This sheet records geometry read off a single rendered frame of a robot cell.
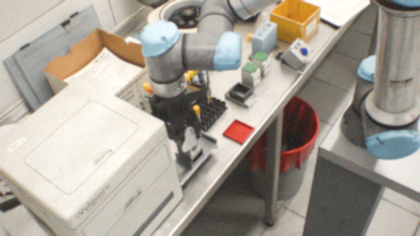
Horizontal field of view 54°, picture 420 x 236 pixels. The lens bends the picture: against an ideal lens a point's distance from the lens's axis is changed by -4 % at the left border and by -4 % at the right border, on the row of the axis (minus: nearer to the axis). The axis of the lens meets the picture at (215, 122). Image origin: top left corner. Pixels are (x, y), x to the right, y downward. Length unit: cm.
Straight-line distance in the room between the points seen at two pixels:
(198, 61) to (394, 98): 39
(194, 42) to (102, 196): 34
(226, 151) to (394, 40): 59
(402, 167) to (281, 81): 47
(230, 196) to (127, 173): 132
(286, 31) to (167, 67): 74
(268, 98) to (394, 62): 58
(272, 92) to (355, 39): 179
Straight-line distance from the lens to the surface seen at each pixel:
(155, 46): 80
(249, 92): 129
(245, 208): 209
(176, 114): 95
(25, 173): 89
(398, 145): 96
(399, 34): 78
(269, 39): 143
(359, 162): 114
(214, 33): 82
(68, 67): 143
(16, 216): 123
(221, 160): 117
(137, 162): 87
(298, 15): 161
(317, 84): 267
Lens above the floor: 181
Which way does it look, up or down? 48 degrees down
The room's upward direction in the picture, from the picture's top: 6 degrees counter-clockwise
